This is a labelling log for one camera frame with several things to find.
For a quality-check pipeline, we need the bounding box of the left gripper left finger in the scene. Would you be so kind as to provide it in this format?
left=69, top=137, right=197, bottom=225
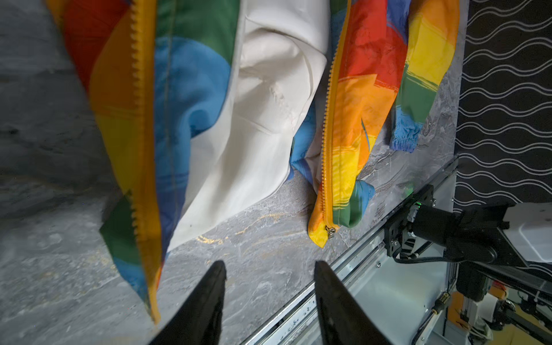
left=150, top=260, right=227, bottom=345

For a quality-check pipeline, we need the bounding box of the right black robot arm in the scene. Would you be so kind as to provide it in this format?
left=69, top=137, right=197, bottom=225
left=407, top=205, right=551, bottom=304

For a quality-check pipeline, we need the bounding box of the aluminium front rail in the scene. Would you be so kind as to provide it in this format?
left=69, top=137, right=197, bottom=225
left=241, top=158, right=458, bottom=344

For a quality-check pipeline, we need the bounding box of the rainbow striped jacket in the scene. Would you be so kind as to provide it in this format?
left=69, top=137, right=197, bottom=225
left=47, top=1, right=460, bottom=322

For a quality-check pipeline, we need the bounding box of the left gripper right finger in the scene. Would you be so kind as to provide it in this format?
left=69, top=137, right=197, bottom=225
left=314, top=261, right=390, bottom=344

